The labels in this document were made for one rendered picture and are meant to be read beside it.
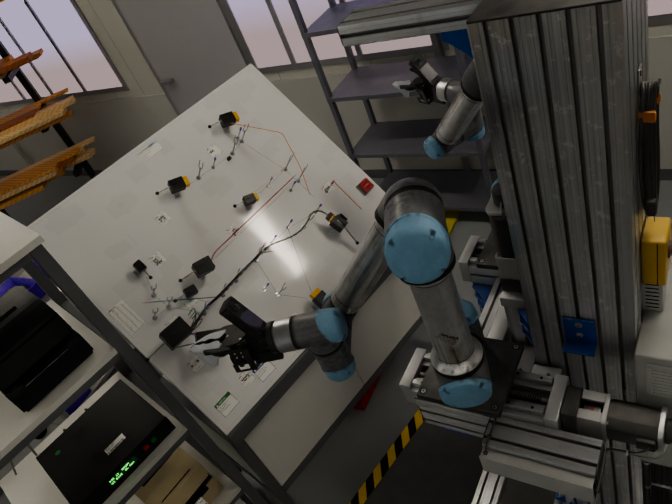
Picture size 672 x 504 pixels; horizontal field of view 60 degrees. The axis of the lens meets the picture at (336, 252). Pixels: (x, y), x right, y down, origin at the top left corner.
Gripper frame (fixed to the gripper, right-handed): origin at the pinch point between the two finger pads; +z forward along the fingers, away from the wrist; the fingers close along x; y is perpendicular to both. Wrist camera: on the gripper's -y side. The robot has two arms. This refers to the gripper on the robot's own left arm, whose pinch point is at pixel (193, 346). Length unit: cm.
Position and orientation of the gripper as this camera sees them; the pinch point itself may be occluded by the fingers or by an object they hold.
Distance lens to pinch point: 137.1
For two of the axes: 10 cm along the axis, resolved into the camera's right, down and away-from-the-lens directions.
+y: 3.3, 8.1, 4.9
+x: 1.0, -5.4, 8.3
